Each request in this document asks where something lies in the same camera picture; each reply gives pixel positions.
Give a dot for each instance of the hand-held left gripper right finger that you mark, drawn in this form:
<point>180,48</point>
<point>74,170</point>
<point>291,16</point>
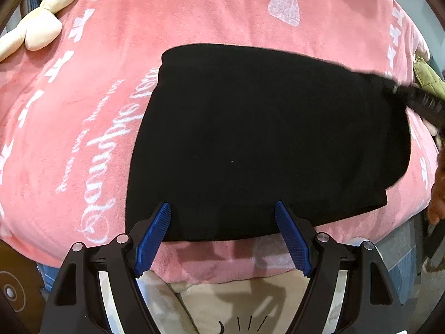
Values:
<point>293,238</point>

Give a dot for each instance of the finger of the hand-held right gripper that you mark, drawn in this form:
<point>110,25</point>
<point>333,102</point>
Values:
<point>417,101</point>

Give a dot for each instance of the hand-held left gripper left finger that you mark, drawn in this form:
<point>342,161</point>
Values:
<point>153,240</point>

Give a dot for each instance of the black pants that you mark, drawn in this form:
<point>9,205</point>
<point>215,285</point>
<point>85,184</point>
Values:
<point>264,139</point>

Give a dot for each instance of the olive green quilted jacket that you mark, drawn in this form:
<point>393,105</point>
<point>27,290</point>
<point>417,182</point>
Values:
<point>429,76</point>

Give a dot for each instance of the white cloth with blue patches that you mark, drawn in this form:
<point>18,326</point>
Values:
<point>153,292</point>

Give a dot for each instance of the beige cloth with black marks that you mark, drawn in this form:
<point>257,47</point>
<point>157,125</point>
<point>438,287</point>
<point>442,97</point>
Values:
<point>236,306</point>

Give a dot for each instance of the brown fuzzy cloth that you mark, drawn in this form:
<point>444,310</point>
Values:
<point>438,188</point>

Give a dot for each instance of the pink bow-print blanket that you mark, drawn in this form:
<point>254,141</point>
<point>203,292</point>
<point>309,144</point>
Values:
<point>87,111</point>

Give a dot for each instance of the brown round disc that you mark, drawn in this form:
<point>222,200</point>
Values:
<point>15,290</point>

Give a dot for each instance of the cream bunny plush toy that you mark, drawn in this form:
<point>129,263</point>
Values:
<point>38,24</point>

